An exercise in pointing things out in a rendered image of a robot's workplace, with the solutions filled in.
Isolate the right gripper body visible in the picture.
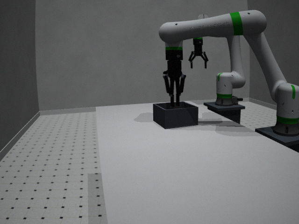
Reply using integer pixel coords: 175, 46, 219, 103
194, 45, 203, 56

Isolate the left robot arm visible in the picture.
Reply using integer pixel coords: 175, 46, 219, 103
159, 10, 299, 137

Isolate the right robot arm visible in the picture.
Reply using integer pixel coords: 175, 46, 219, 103
193, 35, 246, 106

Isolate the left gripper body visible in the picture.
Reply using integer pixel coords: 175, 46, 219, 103
167, 61, 182, 80

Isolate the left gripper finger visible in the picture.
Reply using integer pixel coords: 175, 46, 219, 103
163, 74, 175, 107
175, 74, 186, 106

